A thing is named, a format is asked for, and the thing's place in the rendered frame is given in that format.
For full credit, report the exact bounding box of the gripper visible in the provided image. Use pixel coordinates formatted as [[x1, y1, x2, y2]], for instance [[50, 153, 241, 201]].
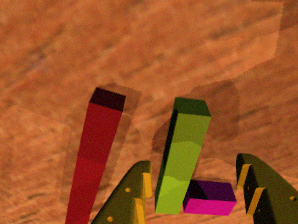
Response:
[[91, 153, 298, 224]]

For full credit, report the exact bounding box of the magenta rod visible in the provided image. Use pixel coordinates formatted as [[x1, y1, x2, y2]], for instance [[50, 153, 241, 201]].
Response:
[[183, 180, 237, 216]]

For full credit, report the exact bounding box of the red rod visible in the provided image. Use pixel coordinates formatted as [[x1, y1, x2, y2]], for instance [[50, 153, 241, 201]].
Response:
[[65, 87, 126, 224]]

